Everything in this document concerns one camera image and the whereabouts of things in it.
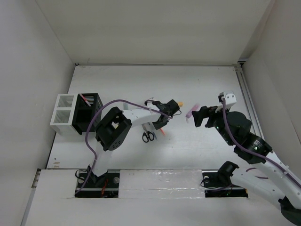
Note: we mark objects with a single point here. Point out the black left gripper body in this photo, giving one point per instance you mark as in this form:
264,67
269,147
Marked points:
159,125

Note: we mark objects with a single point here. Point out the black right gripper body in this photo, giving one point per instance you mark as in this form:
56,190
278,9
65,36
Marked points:
216,119

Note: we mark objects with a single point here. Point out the red highlighter pen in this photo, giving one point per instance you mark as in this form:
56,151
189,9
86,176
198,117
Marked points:
86,101

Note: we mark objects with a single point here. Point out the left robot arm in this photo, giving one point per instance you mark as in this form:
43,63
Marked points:
113,128

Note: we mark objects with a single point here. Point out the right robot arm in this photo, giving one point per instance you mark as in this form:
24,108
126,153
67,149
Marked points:
281,188

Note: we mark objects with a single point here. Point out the pink purple highlighter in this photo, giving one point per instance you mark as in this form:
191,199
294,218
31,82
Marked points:
188,115

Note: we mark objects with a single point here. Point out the black slotted container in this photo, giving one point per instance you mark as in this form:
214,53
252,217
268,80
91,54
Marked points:
83,114

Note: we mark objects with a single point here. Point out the white slotted container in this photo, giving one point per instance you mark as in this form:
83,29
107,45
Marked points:
63,113

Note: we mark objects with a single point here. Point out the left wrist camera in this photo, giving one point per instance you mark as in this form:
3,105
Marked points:
150,101

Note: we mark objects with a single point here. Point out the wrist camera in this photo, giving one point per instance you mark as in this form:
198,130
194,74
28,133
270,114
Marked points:
150,101
228,98

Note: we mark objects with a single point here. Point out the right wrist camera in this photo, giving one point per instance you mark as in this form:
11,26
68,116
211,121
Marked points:
228,98

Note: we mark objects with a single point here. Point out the black handled scissors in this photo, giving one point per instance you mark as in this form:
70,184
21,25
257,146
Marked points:
147,135

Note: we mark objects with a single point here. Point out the aluminium rail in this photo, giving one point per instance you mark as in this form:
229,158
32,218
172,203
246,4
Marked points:
251,113

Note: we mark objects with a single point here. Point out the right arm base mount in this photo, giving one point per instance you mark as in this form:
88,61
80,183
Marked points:
217,183

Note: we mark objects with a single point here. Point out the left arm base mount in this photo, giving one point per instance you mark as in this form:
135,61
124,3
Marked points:
104,186

